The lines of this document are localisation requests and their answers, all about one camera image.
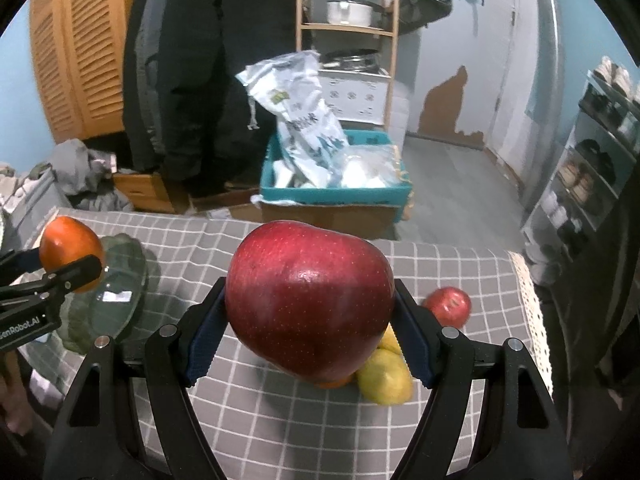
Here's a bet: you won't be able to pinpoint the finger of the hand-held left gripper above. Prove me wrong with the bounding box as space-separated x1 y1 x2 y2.
0 254 103 318
0 246 42 275

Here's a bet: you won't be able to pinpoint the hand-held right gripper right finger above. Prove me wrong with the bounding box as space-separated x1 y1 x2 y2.
392 280 573 480

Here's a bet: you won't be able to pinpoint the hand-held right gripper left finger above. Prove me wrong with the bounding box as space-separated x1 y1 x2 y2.
50 276 228 480

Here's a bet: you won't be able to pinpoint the yellow pear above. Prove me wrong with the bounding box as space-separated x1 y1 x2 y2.
377 322 403 356
356 349 415 407

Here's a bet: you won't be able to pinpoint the orange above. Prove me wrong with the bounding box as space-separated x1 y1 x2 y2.
39 216 107 293
315 375 356 390

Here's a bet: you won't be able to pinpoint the small red apple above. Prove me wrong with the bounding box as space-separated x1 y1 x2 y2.
424 287 472 329

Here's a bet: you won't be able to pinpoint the dark glass plate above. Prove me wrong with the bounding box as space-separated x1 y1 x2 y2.
56 232 149 356

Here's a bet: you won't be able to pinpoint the large red apple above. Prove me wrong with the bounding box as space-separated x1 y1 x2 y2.
225 220 396 383

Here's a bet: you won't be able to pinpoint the grey tote bag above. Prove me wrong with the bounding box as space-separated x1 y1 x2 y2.
0 170 63 246

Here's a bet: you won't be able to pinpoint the pile of grey clothes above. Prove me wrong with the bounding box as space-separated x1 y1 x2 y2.
50 139 135 212

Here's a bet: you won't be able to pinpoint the wooden drawer unit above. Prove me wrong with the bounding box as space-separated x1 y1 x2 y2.
112 172 176 214

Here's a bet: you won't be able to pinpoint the grey checked tablecloth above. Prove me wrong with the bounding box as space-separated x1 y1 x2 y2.
20 207 553 480

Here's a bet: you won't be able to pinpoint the large cardboard box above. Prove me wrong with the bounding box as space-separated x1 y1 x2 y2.
250 195 413 241

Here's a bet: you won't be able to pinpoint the teal box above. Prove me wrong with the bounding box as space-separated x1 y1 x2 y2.
260 130 415 207

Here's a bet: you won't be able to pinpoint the clear plastic bag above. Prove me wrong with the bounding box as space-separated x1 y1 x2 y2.
340 145 405 189

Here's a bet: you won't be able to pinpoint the dark cloth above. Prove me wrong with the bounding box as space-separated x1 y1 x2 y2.
542 175 640 426

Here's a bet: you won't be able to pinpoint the grey jacket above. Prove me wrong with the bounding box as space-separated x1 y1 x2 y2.
122 0 173 173

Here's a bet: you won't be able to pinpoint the wooden louvered wardrobe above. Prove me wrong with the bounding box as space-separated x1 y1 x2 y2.
27 0 156 143

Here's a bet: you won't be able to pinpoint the rows of shoes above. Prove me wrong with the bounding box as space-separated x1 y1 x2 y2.
525 55 640 281

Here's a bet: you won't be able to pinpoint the black hooded jacket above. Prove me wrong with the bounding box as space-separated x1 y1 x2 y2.
160 0 301 198

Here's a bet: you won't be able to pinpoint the white printed rice bag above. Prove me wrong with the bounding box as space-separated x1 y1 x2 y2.
236 51 351 187

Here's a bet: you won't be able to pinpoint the white patterned storage box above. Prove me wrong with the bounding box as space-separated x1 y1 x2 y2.
317 67 392 123

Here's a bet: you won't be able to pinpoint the white door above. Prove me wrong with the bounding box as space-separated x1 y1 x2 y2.
485 0 551 181

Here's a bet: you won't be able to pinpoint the wooden shelf rack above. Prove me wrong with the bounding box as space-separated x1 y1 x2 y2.
295 0 401 131

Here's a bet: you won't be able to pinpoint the steel steamer pot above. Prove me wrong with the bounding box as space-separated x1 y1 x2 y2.
320 50 379 72

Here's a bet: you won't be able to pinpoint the grey metal pipe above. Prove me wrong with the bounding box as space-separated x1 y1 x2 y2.
517 0 562 206

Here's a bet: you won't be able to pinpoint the olive hanging bag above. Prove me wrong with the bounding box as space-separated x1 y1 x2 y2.
400 0 453 37

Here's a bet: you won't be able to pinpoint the white cooking pot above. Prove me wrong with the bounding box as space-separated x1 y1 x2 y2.
326 0 388 28

